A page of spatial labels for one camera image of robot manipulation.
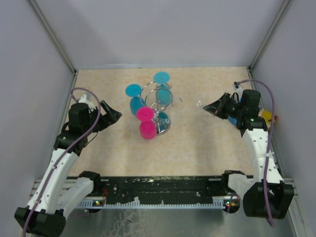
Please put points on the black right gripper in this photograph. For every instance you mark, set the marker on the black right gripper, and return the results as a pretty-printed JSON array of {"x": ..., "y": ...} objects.
[{"x": 217, "y": 107}]

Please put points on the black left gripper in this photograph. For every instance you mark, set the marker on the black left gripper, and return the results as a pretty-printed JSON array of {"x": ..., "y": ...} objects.
[{"x": 109, "y": 118}]

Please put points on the pink wine glass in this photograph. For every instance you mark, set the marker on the pink wine glass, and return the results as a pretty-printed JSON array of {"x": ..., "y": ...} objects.
[{"x": 147, "y": 126}]

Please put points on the blue wine glass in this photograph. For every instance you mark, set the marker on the blue wine glass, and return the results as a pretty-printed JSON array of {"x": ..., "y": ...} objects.
[
  {"x": 163, "y": 92},
  {"x": 136, "y": 102}
]

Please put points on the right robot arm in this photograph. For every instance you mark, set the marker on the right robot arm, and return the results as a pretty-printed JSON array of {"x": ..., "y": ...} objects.
[{"x": 267, "y": 195}]

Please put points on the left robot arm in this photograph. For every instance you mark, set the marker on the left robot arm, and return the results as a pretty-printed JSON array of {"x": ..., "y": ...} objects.
[{"x": 47, "y": 211}]

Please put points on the chrome wine glass rack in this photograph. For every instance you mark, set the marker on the chrome wine glass rack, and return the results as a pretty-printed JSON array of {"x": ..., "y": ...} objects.
[{"x": 161, "y": 117}]

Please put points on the blue Pikachu cloth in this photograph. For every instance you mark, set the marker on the blue Pikachu cloth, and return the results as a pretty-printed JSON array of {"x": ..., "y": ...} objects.
[{"x": 263, "y": 113}]

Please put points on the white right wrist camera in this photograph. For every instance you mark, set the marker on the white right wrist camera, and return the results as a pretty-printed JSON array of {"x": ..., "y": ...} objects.
[{"x": 238, "y": 91}]

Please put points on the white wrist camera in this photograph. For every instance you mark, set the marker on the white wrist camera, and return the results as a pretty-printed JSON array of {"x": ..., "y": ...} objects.
[
  {"x": 238, "y": 91},
  {"x": 86, "y": 98}
]

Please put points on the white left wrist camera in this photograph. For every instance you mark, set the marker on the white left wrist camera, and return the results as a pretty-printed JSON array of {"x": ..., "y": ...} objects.
[{"x": 86, "y": 98}]

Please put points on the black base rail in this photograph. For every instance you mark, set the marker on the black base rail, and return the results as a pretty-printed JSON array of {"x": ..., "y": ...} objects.
[{"x": 163, "y": 189}]

